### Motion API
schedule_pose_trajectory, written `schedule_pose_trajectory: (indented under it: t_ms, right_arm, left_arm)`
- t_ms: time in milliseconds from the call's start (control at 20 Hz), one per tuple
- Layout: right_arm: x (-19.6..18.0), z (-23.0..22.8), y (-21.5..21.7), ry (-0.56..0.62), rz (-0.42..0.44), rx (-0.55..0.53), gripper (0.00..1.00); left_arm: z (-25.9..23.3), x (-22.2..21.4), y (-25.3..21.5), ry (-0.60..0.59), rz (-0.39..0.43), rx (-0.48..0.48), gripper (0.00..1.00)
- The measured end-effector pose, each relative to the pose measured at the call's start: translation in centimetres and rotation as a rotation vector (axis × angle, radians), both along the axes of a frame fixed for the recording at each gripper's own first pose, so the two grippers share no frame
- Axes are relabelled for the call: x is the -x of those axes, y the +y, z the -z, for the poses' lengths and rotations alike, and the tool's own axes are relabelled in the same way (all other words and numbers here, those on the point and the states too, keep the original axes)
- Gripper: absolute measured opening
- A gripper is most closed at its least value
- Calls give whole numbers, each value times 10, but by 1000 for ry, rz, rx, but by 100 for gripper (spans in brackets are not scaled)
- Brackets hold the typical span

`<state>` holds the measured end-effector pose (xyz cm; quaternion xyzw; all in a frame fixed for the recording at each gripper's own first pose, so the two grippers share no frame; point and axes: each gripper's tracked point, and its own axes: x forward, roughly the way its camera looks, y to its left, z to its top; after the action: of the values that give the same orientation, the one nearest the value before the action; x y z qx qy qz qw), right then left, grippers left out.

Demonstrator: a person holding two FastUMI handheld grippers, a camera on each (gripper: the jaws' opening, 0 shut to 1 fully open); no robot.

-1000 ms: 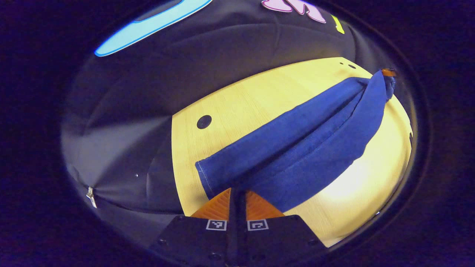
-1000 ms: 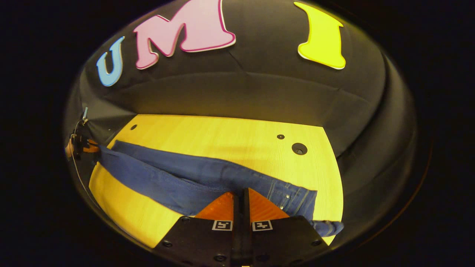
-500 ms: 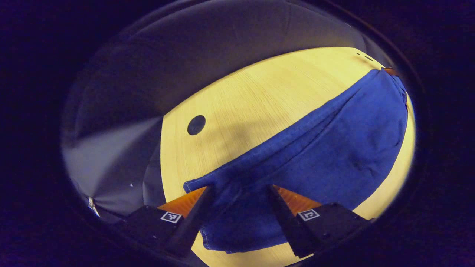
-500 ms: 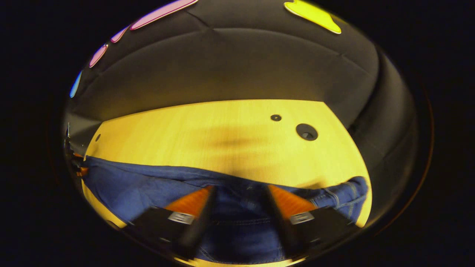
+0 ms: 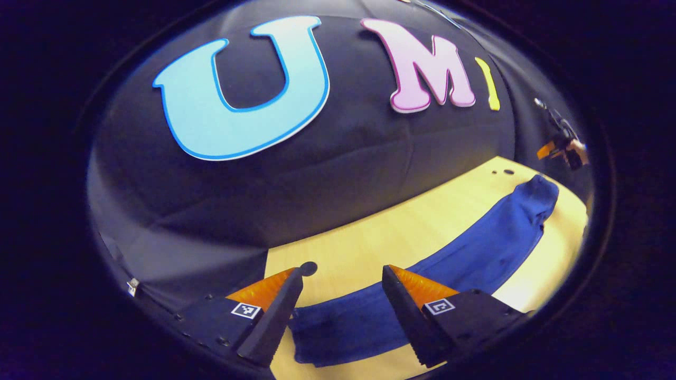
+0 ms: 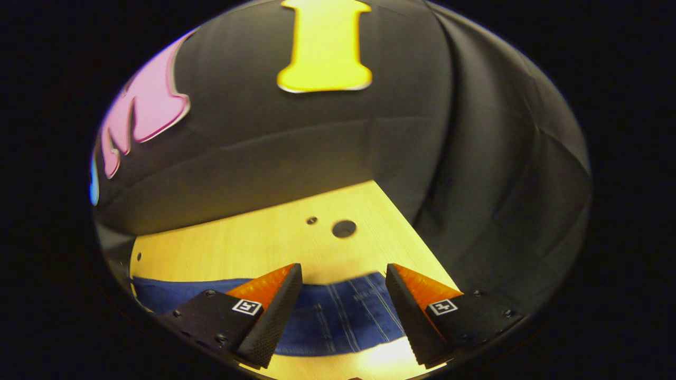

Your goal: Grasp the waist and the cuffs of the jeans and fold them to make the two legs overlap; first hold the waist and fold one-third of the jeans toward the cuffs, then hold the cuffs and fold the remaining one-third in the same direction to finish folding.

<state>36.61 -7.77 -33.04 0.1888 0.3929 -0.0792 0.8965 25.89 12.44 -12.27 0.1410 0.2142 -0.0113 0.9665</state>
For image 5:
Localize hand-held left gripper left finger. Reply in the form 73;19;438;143
176;267;305;368

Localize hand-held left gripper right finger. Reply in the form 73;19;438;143
381;264;530;369

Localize blue denim jeans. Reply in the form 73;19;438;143
288;174;560;368

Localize black backdrop cloth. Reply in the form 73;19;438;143
87;0;595;317

